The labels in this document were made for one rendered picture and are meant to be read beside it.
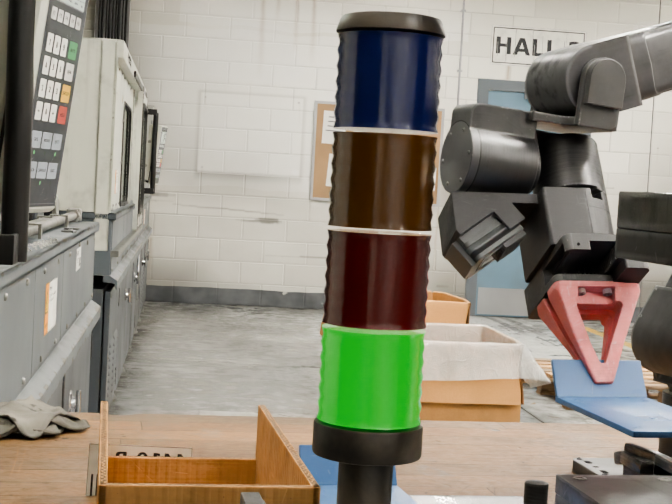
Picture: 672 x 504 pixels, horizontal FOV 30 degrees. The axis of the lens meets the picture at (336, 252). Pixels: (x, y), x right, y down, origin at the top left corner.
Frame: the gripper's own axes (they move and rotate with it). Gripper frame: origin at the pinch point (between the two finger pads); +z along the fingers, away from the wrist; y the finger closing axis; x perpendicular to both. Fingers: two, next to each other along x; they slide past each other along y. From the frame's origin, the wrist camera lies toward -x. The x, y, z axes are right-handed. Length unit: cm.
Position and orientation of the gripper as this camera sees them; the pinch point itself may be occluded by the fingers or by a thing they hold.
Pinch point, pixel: (600, 374)
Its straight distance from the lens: 95.7
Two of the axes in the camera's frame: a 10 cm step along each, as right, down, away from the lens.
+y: 1.7, -4.6, -8.7
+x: 9.8, 0.2, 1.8
